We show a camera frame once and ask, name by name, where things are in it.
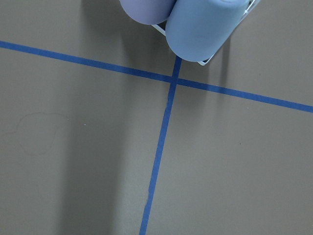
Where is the blue cup on rack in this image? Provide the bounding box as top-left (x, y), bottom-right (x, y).
top-left (165, 0), bottom-right (249, 62)

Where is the purple cup on rack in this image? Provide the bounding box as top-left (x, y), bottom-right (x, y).
top-left (119, 0), bottom-right (176, 25)

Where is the white wire cup rack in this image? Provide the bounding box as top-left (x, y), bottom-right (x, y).
top-left (152, 0), bottom-right (260, 66)

